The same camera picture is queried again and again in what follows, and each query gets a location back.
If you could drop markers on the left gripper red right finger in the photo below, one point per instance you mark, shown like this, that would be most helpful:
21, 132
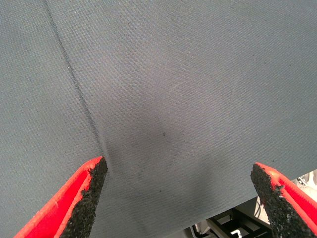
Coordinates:
284, 205

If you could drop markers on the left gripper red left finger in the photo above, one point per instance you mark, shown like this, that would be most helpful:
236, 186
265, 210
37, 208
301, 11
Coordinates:
62, 210

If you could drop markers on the dark grey table cloth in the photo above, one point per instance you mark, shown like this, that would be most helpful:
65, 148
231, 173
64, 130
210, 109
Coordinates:
173, 74

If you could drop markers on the black metal frame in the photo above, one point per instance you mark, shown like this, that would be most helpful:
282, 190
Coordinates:
250, 224

